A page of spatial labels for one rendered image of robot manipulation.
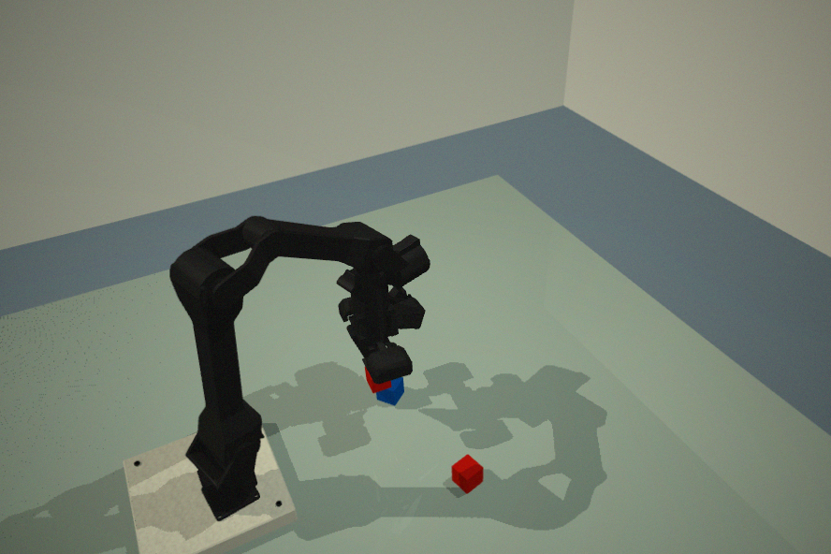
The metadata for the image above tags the red cube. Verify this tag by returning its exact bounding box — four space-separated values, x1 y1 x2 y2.
365 366 391 393
452 454 484 494

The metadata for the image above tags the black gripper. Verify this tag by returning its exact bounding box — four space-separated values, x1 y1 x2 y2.
338 297 413 384

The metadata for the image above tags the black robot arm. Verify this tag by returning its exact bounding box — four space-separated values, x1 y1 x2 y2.
169 216 430 521

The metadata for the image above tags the blue cube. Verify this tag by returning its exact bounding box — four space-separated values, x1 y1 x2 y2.
376 377 404 405

